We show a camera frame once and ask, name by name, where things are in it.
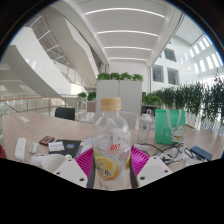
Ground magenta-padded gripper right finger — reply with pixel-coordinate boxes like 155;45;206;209
128;145;174;190

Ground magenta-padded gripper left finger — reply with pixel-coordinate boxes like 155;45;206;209
52;147;97;190

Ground clear lemon drink bottle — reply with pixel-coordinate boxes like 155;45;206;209
91;97;133;191

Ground white ceramic mug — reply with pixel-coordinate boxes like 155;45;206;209
40;153;73;174

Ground black notebook with white booklet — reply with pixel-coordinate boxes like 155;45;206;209
48;138;83;158

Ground white computer mouse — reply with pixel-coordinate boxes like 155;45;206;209
29;153;47;168

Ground black and orange card case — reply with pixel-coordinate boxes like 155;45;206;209
38;135;56;147

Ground clear shaker bottle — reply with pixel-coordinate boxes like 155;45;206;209
137;109;153;145

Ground green tote bag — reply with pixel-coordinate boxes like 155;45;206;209
154;108;187;146

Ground small grey-white device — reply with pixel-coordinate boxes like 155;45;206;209
28;142;40;155

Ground white power strip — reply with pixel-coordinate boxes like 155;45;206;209
14;137;27;162

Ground black chair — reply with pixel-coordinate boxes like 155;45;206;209
54;106;76;121

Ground brown planter with green plant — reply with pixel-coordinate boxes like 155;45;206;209
85;90;98;113

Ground white planter cabinet with plants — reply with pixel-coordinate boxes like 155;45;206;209
94;72;144;123

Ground row of green hedge plants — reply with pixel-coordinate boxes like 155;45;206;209
142;74;224;129

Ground ceiling light strips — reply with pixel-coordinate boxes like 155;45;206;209
84;7;166;63

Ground black cable tangle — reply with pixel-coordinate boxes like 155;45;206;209
133;142;196;166

